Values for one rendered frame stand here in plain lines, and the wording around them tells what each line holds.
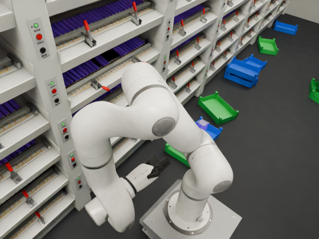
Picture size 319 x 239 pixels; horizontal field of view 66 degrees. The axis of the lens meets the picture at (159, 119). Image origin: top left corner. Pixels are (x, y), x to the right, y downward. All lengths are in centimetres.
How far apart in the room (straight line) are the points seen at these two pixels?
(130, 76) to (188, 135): 23
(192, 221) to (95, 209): 46
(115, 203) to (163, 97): 38
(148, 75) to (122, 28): 57
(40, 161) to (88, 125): 59
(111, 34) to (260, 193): 136
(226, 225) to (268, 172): 84
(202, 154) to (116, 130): 37
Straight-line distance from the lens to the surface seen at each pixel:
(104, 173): 69
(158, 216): 115
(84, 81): 109
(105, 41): 103
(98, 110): 55
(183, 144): 69
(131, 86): 57
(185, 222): 115
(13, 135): 98
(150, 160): 99
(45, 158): 114
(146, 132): 51
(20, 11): 79
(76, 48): 98
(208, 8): 193
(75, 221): 159
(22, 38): 81
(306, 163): 217
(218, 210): 122
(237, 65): 278
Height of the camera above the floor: 143
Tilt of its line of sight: 45 degrees down
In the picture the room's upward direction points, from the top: 7 degrees clockwise
